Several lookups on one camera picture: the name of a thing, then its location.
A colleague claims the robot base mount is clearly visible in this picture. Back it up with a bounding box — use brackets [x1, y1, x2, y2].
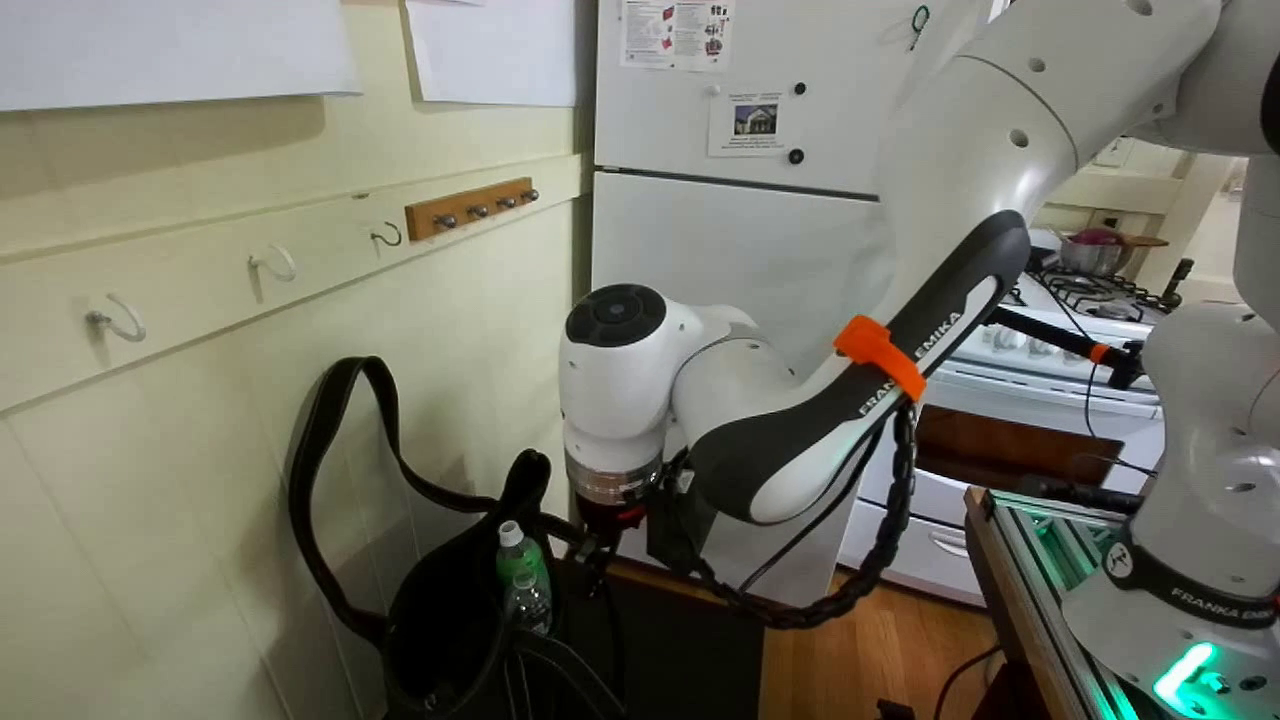
[965, 489, 1280, 720]

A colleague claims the green plastic bottle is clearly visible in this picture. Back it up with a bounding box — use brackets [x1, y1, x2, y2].
[498, 518, 552, 634]

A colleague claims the white refrigerator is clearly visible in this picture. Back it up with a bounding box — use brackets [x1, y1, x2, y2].
[579, 0, 985, 616]

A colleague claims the white paper sheet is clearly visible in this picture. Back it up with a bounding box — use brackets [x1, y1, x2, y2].
[406, 0, 575, 107]
[0, 0, 358, 110]

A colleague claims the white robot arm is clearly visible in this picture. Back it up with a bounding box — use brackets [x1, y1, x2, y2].
[559, 0, 1280, 720]

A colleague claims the black side table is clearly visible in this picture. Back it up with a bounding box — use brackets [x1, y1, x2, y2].
[552, 558, 765, 720]

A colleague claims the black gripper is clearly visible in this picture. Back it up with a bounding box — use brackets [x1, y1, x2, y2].
[567, 457, 715, 583]

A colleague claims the white kitchen stove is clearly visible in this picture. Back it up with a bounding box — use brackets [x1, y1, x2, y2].
[883, 226, 1179, 602]

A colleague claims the black tote bag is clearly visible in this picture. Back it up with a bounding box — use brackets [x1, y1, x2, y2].
[290, 354, 629, 720]

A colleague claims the wooden peg rack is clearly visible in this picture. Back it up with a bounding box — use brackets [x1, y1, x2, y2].
[406, 175, 542, 241]

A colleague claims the white wall hook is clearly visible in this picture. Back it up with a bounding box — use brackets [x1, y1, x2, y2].
[248, 248, 297, 285]
[84, 293, 149, 344]
[367, 219, 406, 248]

